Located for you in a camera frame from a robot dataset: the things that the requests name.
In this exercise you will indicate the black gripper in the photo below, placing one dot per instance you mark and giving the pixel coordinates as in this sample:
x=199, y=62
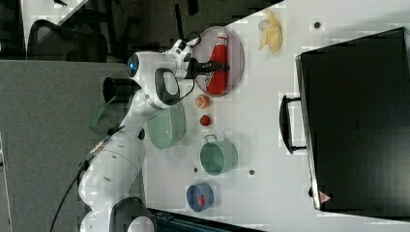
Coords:
x=196, y=68

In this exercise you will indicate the red plush ketchup bottle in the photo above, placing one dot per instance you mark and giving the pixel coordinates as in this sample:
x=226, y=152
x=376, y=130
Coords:
x=218, y=79

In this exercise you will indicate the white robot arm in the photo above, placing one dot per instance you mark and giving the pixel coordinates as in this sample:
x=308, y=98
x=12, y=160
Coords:
x=114, y=164

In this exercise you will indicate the grey round plate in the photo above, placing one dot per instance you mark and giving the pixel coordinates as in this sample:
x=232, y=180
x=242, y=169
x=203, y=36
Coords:
x=235, y=57

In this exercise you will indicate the orange slice toy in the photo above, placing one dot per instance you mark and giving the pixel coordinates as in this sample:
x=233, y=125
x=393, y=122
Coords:
x=202, y=101

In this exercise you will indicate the red strawberry toy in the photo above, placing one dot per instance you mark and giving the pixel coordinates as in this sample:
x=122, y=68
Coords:
x=205, y=121

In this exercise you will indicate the yellow plush banana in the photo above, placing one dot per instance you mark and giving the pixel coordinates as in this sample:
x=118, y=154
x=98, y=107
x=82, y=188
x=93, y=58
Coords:
x=271, y=32

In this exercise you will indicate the green perforated colander basket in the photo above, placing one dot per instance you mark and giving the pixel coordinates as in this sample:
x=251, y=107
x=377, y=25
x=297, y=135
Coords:
x=167, y=127

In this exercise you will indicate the blue small bowl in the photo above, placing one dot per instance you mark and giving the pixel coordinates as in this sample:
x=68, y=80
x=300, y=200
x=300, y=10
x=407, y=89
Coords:
x=194, y=191

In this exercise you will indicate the red toy in bowl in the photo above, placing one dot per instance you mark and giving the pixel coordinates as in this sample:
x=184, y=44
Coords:
x=201, y=200

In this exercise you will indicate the black toaster oven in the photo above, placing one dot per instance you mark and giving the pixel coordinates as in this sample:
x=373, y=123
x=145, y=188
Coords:
x=356, y=112

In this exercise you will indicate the black office chair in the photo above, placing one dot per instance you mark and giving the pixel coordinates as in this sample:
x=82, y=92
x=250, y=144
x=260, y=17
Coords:
x=72, y=43

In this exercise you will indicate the green pot with handle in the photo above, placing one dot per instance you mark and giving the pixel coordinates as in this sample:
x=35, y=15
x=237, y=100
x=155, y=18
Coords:
x=217, y=156

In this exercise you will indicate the black cylinder post upper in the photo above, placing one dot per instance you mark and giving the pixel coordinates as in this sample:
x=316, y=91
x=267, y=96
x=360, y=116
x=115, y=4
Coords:
x=119, y=89

